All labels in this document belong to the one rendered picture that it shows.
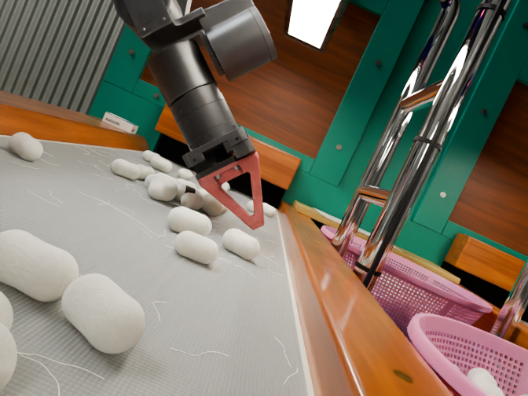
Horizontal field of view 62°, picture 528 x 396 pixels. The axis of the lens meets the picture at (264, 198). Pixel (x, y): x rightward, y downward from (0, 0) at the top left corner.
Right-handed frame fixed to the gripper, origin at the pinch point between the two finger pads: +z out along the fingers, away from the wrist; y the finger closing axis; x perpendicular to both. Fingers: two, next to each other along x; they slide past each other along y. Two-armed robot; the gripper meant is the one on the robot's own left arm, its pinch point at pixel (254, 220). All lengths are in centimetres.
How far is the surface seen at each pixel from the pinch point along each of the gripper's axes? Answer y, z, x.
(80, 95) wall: 189, -82, 66
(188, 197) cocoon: 0.1, -5.4, 5.4
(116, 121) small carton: 40, -26, 18
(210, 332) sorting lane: -27.7, 0.9, 2.2
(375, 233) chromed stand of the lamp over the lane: -6.4, 5.5, -10.0
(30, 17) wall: 191, -129, 71
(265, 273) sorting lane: -11.9, 3.0, 0.3
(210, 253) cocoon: -18.0, -1.1, 2.4
